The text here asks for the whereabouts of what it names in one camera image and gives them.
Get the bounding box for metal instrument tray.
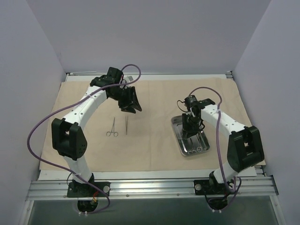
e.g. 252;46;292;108
171;116;210;157

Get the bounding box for steel tweezers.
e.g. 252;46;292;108
125;116;129;135

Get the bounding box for steel hemostat forceps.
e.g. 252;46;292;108
106;118;119;137

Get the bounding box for beige cloth surgical wrap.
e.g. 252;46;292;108
39;80;267;172

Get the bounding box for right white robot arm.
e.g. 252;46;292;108
182;95;265;194

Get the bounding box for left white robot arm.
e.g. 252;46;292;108
51;67;142;196

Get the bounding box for steel needle holder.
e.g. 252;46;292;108
196;133;203;153

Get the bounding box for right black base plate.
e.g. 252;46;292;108
193;180;234;195

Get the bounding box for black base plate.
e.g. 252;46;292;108
67;180;111;198
193;180;234;195

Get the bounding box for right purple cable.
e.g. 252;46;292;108
191;87;242;210

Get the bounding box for purple cable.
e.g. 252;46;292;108
191;87;242;210
27;64;142;214

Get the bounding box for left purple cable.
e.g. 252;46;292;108
27;64;142;214

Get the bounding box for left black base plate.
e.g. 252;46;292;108
67;180;111;198

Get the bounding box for aluminium front rail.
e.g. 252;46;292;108
26;177;278;201

